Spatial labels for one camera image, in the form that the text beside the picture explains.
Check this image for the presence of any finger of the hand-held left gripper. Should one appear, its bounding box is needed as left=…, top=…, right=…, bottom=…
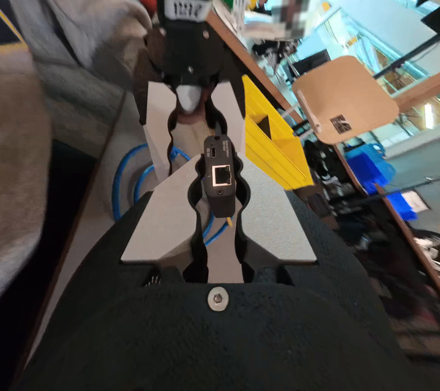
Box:
left=143, top=81, right=180, bottom=183
left=206, top=82, right=247, bottom=158

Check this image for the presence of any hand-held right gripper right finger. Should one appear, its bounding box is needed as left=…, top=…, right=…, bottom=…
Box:
left=235, top=154, right=317, bottom=282

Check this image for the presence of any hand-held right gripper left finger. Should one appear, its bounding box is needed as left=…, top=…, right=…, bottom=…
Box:
left=121, top=154, right=210, bottom=283

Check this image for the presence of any yellow plastic bin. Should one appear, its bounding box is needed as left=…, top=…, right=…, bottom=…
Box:
left=241, top=75, right=314, bottom=191

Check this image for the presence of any blue ethernet cable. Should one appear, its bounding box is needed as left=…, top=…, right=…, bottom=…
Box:
left=113, top=143, right=215, bottom=247

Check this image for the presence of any black ethernet adapter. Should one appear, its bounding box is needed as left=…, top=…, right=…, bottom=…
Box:
left=203, top=135, right=238, bottom=219

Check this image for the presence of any black monitor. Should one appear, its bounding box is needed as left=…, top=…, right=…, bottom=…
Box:
left=294, top=50, right=331, bottom=77

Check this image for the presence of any person's grey sweater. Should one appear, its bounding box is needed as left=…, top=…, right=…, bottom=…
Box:
left=0, top=0, right=153, bottom=295

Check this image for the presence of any blue plastic bin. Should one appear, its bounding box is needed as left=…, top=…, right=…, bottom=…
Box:
left=385, top=191, right=418, bottom=221
left=345, top=143, right=396, bottom=195

